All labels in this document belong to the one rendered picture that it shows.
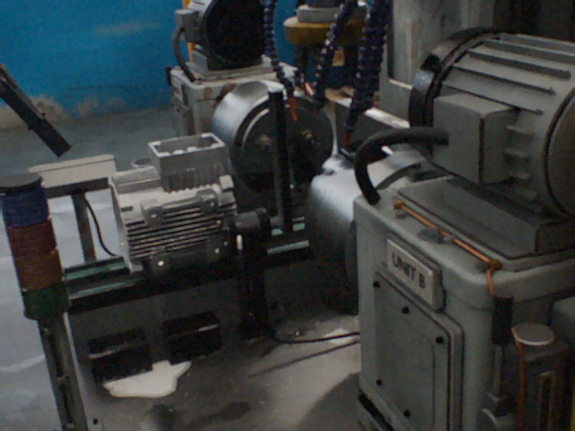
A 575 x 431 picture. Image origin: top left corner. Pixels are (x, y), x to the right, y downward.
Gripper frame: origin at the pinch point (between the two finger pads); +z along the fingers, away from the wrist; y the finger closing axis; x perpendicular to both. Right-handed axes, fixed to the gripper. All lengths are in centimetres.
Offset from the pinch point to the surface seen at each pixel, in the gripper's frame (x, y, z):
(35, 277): 9.0, -39.0, 4.7
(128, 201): -3.9, -13.0, 13.5
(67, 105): 37, 553, 105
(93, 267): 10.6, 0.0, 24.2
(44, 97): 49, 554, 87
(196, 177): -15.4, -11.0, 18.4
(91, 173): 0.8, 14.8, 13.8
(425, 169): -42, -43, 27
